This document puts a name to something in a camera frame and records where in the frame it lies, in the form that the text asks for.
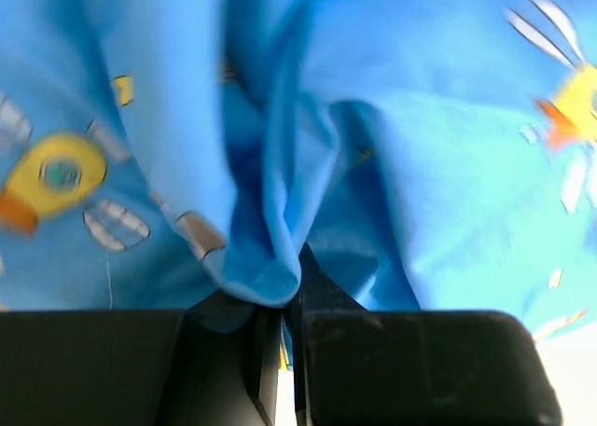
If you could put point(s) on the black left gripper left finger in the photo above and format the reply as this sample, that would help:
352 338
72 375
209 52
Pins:
215 364

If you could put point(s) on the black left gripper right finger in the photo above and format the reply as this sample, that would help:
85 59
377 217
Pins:
353 366

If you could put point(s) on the blue space-print placemat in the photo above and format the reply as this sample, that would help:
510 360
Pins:
434 154

